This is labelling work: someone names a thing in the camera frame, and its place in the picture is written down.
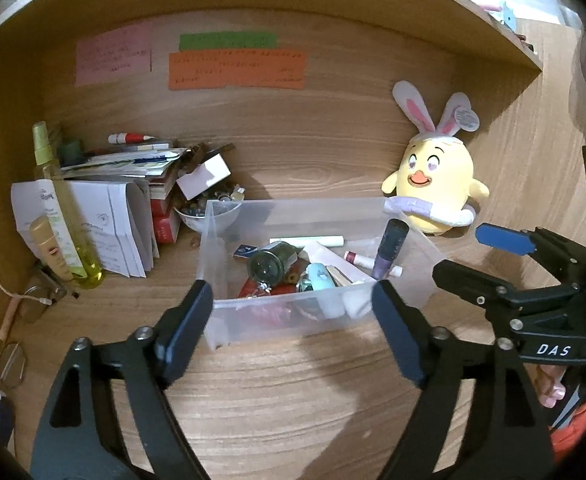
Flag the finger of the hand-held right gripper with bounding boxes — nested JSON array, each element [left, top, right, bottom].
[[432, 258, 581, 333], [475, 222, 586, 286]]

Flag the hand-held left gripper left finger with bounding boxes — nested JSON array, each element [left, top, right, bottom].
[[30, 279, 214, 480]]

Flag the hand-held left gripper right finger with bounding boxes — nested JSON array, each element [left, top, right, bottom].
[[372, 279, 556, 480]]

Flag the white cotton roll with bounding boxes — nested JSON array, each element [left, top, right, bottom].
[[320, 287, 374, 320]]

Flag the red tea packet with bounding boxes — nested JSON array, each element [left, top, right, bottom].
[[237, 257, 318, 300]]

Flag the purple black cosmetic bottle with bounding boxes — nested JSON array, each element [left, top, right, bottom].
[[372, 218, 410, 281]]

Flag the red white lip balm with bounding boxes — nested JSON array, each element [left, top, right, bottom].
[[344, 250, 404, 277]]

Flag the clear plastic storage box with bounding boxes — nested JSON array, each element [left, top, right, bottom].
[[196, 196, 448, 352]]

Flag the pale teal tube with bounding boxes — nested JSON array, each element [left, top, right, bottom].
[[303, 262, 334, 292]]

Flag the dark green spray bottle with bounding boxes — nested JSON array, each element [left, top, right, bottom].
[[247, 241, 306, 288]]

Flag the pale green tube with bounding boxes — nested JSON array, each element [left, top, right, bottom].
[[269, 235, 344, 248]]

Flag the person's right hand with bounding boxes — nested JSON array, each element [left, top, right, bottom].
[[533, 364, 568, 409]]

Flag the yellow chick plush toy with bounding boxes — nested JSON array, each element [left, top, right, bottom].
[[381, 80, 490, 236]]

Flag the red carton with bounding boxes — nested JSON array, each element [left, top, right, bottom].
[[150, 199, 182, 244]]

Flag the white ceramic bowl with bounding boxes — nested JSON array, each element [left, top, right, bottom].
[[174, 199, 241, 234]]

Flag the folded white papers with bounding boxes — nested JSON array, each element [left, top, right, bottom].
[[11, 180, 160, 278]]

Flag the small white box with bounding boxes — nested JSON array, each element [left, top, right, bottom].
[[175, 152, 232, 201]]

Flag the beige lotion bottle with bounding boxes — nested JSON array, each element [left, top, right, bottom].
[[29, 216, 76, 282]]

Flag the yellow green spray bottle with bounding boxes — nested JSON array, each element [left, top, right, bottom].
[[32, 121, 104, 290]]

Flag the stack of books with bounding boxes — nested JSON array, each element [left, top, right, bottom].
[[60, 142, 194, 201]]

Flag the wooden stick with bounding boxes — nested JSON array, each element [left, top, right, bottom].
[[0, 296, 24, 343]]

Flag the red white marker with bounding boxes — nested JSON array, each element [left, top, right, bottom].
[[108, 131, 156, 143]]

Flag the dark green jar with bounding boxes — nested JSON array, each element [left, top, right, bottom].
[[58, 139, 82, 165]]

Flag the orange paper note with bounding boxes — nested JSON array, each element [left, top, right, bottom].
[[168, 49, 307, 92]]

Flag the pink paper note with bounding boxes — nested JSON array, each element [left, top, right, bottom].
[[75, 21, 154, 87]]

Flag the green paper note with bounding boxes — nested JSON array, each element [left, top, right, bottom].
[[179, 32, 278, 52]]

